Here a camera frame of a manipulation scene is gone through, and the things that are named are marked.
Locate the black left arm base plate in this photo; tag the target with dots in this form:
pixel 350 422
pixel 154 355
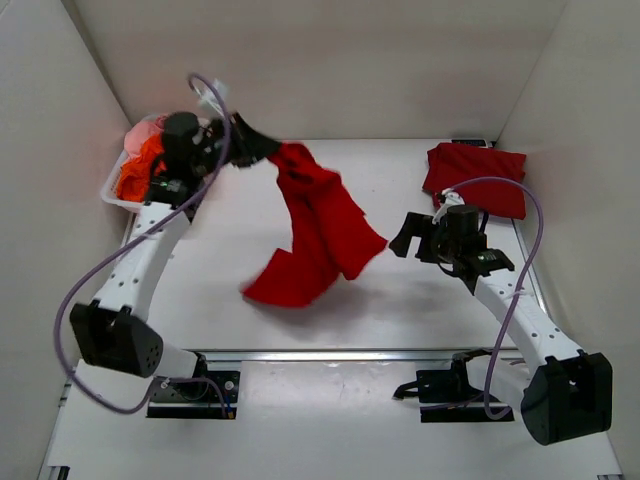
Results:
pixel 216 399

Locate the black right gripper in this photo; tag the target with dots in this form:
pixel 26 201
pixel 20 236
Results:
pixel 424 238

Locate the white plastic laundry basket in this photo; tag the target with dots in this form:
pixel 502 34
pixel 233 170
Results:
pixel 108 192

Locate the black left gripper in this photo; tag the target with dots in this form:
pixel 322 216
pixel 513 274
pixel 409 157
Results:
pixel 240 145

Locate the bright red t shirt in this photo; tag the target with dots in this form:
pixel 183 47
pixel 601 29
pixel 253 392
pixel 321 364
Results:
pixel 331 236

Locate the orange t shirt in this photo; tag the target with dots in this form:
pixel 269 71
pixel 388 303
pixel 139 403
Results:
pixel 136 173

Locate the pink t shirt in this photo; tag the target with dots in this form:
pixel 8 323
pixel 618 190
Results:
pixel 141 132

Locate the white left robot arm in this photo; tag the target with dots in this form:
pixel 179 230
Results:
pixel 112 331

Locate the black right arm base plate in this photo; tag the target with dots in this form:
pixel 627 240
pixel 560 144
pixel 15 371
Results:
pixel 444 394

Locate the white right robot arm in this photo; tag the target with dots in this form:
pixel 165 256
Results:
pixel 561 391

